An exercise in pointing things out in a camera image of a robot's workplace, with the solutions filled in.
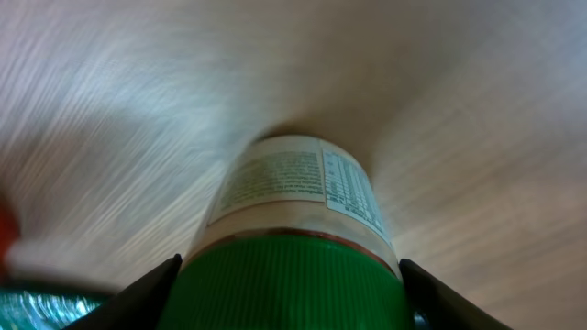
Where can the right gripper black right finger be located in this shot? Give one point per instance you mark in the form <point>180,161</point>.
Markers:
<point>437,306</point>

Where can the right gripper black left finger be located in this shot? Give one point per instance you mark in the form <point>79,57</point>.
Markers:
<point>138,306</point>

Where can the green 3M wipes pouch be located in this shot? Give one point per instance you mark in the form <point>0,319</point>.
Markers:
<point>33,310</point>

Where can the sriracha bottle with green cap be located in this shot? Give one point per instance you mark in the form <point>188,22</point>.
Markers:
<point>10,233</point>

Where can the green-lidded white spice jar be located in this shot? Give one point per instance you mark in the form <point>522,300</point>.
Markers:
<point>294,239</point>

